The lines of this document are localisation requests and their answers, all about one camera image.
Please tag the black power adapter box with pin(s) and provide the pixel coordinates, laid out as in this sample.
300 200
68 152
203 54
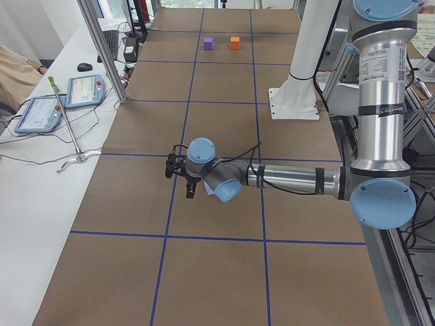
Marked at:
131 49

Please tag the black computer mouse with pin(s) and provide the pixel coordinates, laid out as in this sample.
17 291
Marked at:
84 67

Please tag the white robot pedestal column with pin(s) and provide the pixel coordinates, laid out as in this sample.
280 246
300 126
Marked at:
296 98

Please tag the aluminium frame post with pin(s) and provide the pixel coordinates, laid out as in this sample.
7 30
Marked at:
91 20

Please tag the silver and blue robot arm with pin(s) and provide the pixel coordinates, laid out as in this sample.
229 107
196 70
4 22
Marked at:
377 183

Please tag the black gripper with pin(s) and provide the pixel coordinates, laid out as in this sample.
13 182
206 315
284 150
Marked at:
190 180

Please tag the orange foam block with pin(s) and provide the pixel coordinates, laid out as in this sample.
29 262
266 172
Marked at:
235 43

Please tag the purple foam block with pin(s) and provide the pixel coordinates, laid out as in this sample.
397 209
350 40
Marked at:
207 43

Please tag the grabber stick with green tip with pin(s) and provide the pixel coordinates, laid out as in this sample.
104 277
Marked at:
81 156

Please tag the blue teach pendant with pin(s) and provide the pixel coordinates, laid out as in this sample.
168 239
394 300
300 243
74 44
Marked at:
85 91
42 114

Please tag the black keyboard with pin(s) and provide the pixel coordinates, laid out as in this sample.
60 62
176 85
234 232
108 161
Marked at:
111 38

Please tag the far blue teach pendant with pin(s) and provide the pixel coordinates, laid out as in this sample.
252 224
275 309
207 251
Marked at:
85 91

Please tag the near blue teach pendant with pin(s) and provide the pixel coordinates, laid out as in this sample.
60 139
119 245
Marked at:
42 114

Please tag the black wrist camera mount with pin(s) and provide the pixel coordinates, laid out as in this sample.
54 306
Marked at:
175 165

